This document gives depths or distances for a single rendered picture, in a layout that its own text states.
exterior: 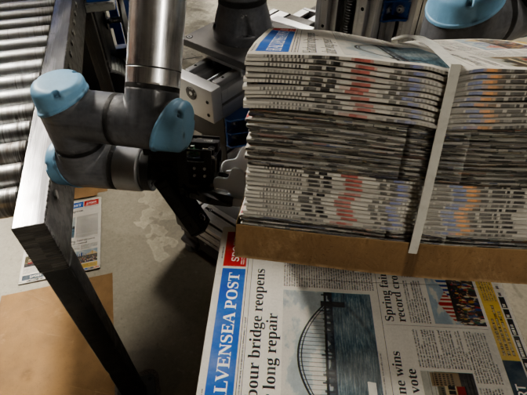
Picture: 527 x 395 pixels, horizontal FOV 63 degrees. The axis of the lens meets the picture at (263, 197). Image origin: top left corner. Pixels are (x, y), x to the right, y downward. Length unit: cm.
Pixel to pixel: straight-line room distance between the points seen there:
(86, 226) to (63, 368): 57
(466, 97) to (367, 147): 10
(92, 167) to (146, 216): 111
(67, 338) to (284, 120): 127
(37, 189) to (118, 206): 109
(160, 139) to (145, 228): 118
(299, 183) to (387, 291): 21
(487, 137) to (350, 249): 17
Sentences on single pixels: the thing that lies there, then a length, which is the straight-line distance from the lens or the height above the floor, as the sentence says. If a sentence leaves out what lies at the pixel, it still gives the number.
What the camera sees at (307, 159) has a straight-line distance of 43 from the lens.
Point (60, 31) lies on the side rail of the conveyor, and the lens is 132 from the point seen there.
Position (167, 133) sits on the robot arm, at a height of 95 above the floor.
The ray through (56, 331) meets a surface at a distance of 160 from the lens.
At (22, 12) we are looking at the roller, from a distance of 149.
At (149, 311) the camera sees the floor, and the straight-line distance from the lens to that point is 154.
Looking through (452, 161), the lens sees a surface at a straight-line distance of 45.
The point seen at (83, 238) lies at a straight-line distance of 180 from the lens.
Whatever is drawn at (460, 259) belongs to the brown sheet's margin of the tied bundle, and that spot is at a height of 93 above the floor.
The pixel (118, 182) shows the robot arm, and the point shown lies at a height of 84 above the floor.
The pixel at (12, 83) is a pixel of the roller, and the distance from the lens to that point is 114.
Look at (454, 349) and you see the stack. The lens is 56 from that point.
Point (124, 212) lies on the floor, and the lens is 184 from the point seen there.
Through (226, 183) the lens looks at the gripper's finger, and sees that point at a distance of 64.
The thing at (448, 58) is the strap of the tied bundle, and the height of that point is 111.
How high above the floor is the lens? 130
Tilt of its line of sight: 46 degrees down
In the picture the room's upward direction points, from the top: straight up
